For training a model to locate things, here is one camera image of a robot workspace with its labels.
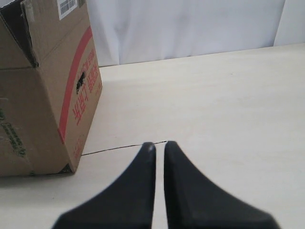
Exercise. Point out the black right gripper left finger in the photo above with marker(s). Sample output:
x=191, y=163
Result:
x=125, y=204

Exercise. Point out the brown cardboard box red print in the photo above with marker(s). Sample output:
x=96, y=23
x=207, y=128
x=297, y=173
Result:
x=50, y=85

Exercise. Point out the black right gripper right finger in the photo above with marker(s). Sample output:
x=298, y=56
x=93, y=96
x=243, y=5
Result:
x=193, y=201

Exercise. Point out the white backdrop curtain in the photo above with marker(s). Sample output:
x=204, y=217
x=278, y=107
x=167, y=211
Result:
x=129, y=31

